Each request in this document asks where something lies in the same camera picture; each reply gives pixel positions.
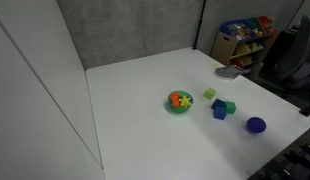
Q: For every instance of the purple spiky ball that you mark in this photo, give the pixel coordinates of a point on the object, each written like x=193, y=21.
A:
x=256, y=125

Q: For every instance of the green bowl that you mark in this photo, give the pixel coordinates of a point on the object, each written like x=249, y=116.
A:
x=180, y=109

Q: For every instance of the orange rubber bear toy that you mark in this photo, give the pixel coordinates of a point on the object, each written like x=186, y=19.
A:
x=175, y=100

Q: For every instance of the yellow spiky star toy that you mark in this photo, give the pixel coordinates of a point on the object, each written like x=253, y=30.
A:
x=185, y=101

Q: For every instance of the lime green foam cube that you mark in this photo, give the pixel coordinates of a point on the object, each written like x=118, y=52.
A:
x=209, y=93

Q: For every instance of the black vertical pole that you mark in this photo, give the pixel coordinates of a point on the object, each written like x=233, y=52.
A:
x=198, y=29

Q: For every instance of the dark blue foam cube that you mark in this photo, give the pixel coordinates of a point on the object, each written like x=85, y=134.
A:
x=218, y=103

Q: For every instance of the grey metal mounting plate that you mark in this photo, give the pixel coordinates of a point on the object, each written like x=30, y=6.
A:
x=229, y=72

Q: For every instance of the toy storage shelf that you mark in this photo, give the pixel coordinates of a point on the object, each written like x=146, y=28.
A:
x=244, y=42

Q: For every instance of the black office chair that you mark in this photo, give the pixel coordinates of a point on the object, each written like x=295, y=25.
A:
x=290, y=71

